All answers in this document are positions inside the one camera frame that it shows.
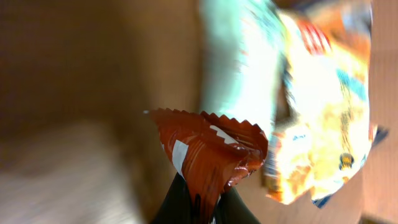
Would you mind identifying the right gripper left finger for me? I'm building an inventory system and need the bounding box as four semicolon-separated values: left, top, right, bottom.
150;173;195;224

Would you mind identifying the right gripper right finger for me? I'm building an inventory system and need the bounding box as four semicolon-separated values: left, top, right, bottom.
215;187;260;224

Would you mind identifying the orange snack bar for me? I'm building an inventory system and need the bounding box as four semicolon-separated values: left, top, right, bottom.
149;108;268;223

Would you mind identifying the yellow snack bag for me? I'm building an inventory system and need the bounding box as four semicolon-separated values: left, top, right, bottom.
263;1;387;207

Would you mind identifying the pale wet wipes pack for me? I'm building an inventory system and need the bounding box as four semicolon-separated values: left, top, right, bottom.
201;0;285;136

